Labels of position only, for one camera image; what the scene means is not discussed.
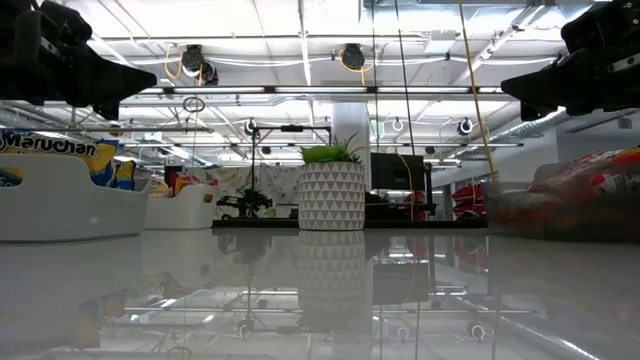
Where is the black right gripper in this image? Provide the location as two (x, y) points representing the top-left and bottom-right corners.
(501, 0), (640, 122)

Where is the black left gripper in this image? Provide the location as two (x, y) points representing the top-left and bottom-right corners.
(0, 0), (159, 121)

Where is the grey plastic bin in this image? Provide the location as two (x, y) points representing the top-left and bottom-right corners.
(481, 163), (640, 242)

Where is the red background object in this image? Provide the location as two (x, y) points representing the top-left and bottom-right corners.
(451, 182), (485, 221)

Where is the white bin with cutaway side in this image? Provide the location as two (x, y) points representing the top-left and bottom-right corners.
(0, 152), (153, 244)

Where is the long ceiling light strip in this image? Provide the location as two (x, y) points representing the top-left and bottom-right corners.
(139, 85), (506, 96)
(119, 142), (524, 149)

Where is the black computer monitor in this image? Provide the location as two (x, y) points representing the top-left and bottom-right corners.
(369, 152), (427, 192)

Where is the light patterned backdrop cloth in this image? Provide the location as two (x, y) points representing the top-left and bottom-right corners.
(207, 164), (301, 207)

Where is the white building column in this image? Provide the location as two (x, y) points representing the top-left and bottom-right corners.
(332, 102), (372, 166)

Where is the green plant in triangle-patterned pot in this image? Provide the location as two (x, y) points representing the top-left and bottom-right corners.
(298, 132), (367, 231)

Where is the silver ventilation duct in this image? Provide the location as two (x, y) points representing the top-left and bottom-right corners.
(489, 107), (576, 144)

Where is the yellow hanging cable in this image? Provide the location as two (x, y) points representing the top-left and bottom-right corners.
(457, 0), (501, 184)

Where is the black ceiling cable reel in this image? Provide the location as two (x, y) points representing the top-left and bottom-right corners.
(341, 42), (366, 71)
(179, 43), (206, 74)

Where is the black hanging cable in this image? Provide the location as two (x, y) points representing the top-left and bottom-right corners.
(393, 0), (417, 156)

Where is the white bin with handle slots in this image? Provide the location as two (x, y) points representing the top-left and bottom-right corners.
(143, 182), (220, 231)

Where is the black background rig frame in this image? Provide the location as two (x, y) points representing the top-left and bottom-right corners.
(218, 124), (334, 220)

